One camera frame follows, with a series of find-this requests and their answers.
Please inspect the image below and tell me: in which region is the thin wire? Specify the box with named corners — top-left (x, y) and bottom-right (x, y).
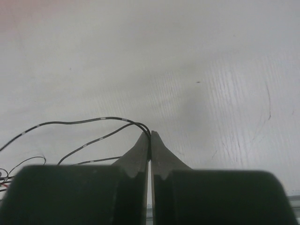
top-left (0, 116), bottom-right (150, 166)

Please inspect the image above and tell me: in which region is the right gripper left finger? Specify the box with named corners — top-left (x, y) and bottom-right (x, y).
top-left (0, 134), bottom-right (149, 225)

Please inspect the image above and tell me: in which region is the aluminium mounting rail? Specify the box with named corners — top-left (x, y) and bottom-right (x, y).
top-left (146, 195), bottom-right (300, 225)

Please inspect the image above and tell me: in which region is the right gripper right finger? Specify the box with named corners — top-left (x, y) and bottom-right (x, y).
top-left (151, 131), bottom-right (298, 225)

